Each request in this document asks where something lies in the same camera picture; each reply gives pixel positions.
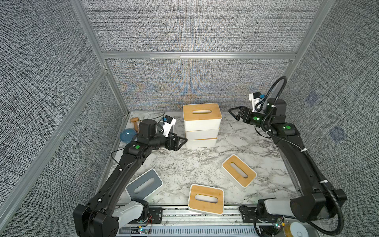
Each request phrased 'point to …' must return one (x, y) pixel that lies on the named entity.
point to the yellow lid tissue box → (202, 134)
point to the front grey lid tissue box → (145, 185)
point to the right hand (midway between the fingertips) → (235, 108)
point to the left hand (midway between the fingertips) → (184, 137)
